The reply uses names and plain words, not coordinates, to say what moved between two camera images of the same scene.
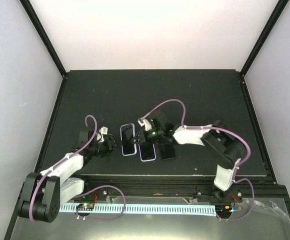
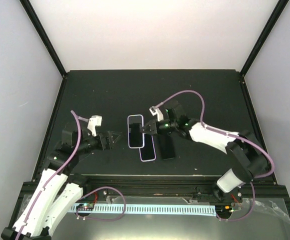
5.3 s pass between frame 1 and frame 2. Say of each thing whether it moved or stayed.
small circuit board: stayed
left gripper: moved
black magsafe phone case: stayed
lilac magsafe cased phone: moved
